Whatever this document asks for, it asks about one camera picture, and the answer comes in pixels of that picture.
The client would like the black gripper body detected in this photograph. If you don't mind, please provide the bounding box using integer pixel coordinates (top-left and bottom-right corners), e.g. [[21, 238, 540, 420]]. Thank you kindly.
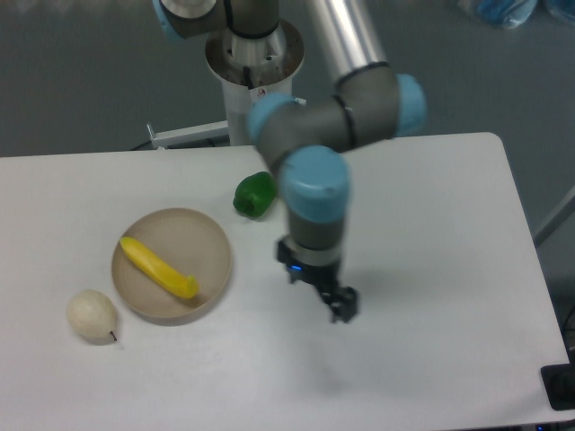
[[277, 237, 342, 292]]

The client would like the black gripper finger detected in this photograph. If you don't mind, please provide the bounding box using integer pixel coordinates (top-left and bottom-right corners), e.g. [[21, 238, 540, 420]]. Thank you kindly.
[[315, 284, 359, 323]]

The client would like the yellow banana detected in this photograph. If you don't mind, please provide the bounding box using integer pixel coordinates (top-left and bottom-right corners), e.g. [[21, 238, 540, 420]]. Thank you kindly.
[[119, 236, 199, 299]]

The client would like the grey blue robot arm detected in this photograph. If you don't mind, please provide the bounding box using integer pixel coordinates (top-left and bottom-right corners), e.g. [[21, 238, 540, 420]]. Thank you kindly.
[[154, 1, 426, 322]]

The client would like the beige round plate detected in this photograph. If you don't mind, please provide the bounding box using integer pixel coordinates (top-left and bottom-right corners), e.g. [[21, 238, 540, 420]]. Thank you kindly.
[[111, 208, 233, 326]]

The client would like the green bell pepper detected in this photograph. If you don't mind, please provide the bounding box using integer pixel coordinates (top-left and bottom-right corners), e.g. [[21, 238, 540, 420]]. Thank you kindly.
[[233, 172, 277, 219]]

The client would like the black device at corner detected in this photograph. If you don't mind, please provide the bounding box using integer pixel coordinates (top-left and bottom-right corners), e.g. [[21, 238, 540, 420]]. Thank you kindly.
[[541, 364, 574, 411]]

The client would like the white pear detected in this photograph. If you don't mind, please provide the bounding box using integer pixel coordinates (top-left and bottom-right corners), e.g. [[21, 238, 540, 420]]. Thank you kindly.
[[66, 289, 118, 342]]

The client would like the blue plastic bag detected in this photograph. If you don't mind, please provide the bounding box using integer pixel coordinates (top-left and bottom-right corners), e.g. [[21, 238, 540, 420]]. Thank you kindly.
[[456, 0, 538, 30]]

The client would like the white metal bracket left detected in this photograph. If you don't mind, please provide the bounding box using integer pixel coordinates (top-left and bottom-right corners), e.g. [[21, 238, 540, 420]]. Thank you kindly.
[[146, 120, 229, 149]]

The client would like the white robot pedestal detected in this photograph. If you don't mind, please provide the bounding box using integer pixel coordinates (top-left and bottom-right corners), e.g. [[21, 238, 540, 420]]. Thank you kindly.
[[205, 20, 305, 146]]

